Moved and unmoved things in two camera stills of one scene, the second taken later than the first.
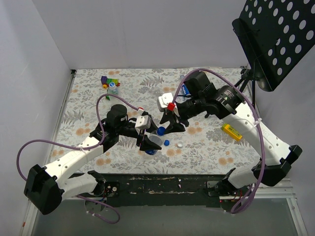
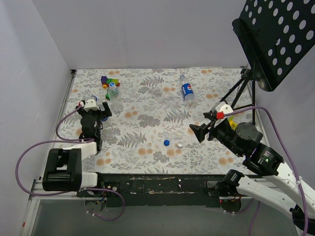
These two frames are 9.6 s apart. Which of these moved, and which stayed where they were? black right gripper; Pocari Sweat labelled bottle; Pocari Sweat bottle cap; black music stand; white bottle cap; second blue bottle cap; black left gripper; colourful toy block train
Moved: Pocari Sweat labelled bottle; black left gripper; black right gripper
Stayed: white bottle cap; second blue bottle cap; black music stand; Pocari Sweat bottle cap; colourful toy block train
